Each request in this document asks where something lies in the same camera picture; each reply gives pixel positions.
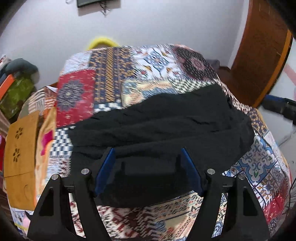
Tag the orange box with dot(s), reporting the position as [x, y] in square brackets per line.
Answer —
[6, 85]

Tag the green patterned storage box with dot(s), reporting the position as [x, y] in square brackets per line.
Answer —
[16, 95]

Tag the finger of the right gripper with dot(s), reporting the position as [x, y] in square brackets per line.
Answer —
[286, 107]
[274, 103]

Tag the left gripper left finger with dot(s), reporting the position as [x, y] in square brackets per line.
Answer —
[52, 218]

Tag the small black wall monitor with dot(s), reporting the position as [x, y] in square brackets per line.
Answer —
[81, 3]

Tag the brown wooden door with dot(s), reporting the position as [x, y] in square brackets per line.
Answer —
[261, 55]

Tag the patchwork patterned bedspread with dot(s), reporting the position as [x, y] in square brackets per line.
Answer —
[119, 77]

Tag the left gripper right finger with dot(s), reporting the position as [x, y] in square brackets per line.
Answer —
[229, 209]

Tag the yellow curved bed headboard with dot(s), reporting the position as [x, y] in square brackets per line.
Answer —
[99, 42]

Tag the black zip hoodie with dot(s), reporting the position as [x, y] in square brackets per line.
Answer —
[148, 138]

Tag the grey green pillow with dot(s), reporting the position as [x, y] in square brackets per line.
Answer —
[20, 65]

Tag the bamboo lap desk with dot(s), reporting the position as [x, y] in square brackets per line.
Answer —
[19, 162]

